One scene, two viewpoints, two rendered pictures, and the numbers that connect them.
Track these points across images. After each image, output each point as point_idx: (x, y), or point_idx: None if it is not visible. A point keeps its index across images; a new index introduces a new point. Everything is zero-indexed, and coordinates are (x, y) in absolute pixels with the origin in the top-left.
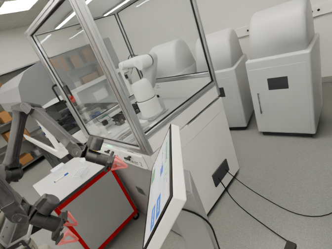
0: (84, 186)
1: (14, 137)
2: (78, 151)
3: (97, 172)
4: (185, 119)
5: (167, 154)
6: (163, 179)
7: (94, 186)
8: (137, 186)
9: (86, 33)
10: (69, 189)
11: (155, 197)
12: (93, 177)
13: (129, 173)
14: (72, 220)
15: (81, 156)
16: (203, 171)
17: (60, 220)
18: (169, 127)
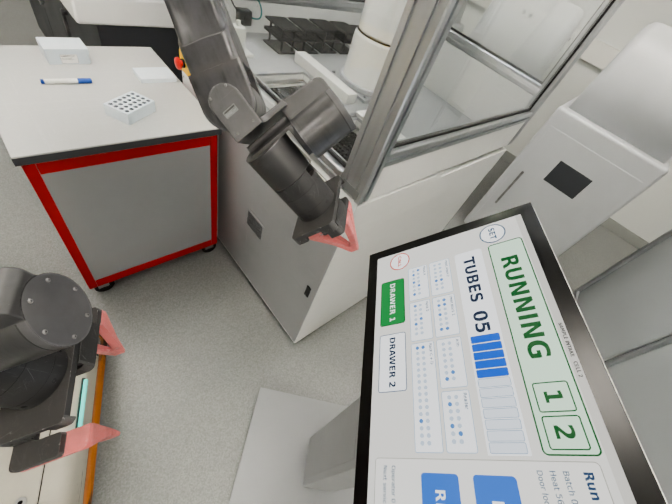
0: (133, 148)
1: None
2: (241, 110)
3: (179, 134)
4: (451, 160)
5: (550, 336)
6: (529, 427)
7: (156, 162)
8: (252, 213)
9: None
10: (85, 134)
11: (452, 443)
12: (164, 140)
13: (253, 181)
14: (109, 343)
15: (242, 140)
16: None
17: (62, 371)
18: (517, 207)
